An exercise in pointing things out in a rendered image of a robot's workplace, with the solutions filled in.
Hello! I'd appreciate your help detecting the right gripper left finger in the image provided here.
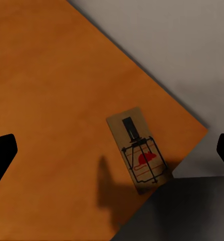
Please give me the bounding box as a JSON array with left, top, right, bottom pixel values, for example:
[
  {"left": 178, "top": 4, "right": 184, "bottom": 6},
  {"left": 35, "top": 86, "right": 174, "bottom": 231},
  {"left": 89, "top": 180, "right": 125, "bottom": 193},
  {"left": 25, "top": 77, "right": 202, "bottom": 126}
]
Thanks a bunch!
[{"left": 0, "top": 134, "right": 18, "bottom": 180}]

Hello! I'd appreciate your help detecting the mousetrap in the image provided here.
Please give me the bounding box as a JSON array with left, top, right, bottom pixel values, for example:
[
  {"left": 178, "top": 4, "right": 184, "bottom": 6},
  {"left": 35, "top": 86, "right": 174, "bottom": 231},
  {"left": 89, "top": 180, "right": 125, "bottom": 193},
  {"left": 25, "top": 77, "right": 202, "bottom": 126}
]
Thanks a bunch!
[{"left": 105, "top": 105, "right": 175, "bottom": 195}]

